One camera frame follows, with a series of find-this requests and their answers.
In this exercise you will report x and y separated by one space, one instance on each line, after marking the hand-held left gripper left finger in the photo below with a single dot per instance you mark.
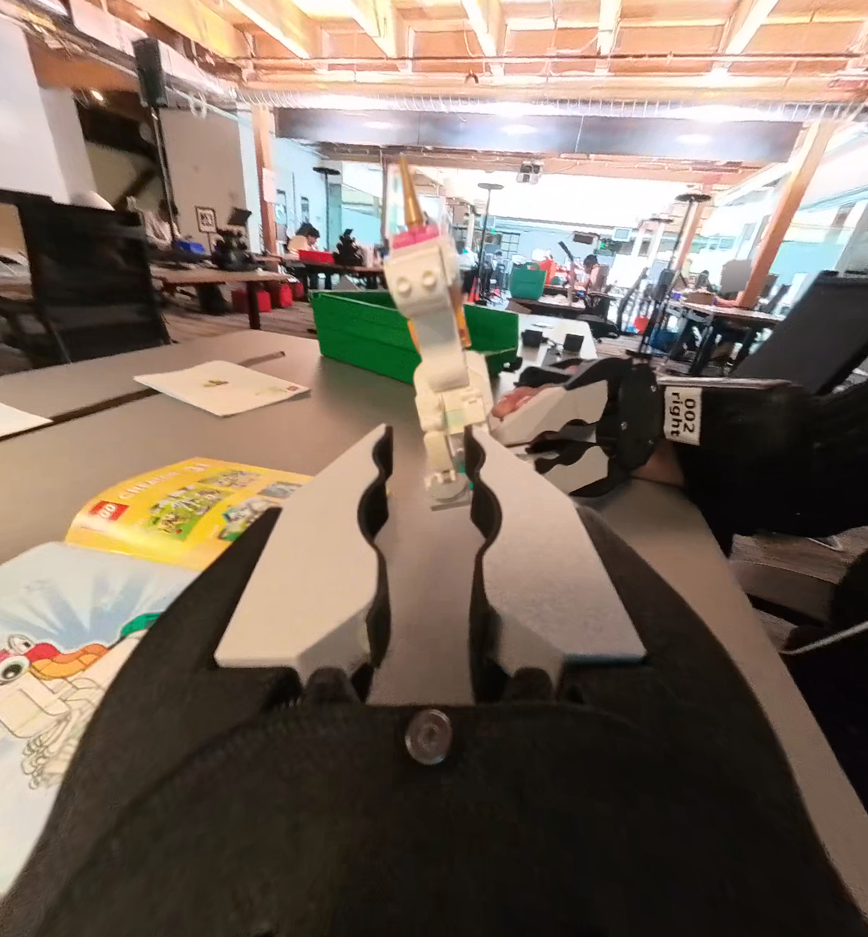
295 585

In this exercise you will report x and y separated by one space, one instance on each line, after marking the white toy brick unicorn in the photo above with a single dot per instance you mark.
434 351

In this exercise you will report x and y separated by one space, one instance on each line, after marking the black speaker on pole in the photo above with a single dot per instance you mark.
150 73

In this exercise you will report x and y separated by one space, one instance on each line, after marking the black and white marker sign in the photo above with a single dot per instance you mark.
205 219

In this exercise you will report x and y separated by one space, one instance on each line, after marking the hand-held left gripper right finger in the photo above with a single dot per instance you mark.
558 585

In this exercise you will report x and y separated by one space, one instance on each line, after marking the green tote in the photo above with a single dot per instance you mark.
527 280

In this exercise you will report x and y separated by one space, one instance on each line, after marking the yellow instruction booklet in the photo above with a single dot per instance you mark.
31 622

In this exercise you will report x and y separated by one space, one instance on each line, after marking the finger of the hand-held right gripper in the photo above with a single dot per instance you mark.
573 410
580 468

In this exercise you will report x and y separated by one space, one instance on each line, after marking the green plastic bin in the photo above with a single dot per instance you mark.
353 329

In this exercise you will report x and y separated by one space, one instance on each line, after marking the person's black shirt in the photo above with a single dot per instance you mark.
859 732

